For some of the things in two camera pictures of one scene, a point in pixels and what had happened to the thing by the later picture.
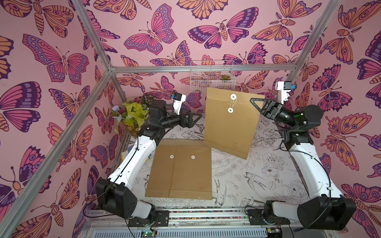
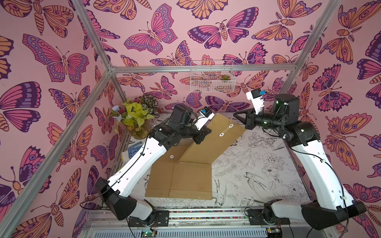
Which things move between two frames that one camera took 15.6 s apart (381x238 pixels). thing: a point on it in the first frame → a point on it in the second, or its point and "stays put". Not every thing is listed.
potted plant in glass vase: x=133 y=114 stays put
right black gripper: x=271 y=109 → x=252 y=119
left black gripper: x=188 y=121 → x=202 y=133
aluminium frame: x=15 y=216 stays put
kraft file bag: x=231 y=120 → x=224 y=134
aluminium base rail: x=197 y=218 stays put
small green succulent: x=225 y=77 stays put
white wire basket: x=212 y=74 stays put
